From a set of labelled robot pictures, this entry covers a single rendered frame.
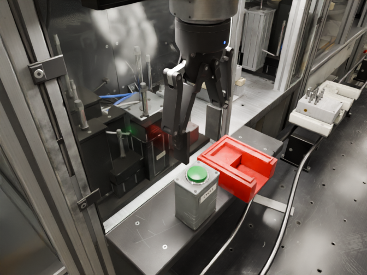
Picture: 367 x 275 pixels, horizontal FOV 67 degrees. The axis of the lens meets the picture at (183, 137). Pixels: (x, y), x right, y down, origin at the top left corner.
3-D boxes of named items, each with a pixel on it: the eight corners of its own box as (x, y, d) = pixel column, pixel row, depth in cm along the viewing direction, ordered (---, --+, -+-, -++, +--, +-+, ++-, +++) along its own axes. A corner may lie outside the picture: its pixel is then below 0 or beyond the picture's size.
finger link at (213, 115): (206, 104, 50) (208, 102, 50) (204, 136, 54) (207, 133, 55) (220, 110, 48) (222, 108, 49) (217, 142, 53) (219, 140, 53)
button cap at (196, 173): (198, 189, 54) (198, 183, 53) (183, 179, 56) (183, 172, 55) (211, 178, 56) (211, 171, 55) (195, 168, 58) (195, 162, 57)
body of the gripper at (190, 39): (201, 5, 42) (199, 65, 47) (160, 17, 37) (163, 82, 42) (244, 14, 38) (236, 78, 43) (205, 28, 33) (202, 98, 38)
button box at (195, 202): (194, 231, 59) (196, 193, 51) (167, 211, 63) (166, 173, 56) (217, 208, 63) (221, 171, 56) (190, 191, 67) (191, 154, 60)
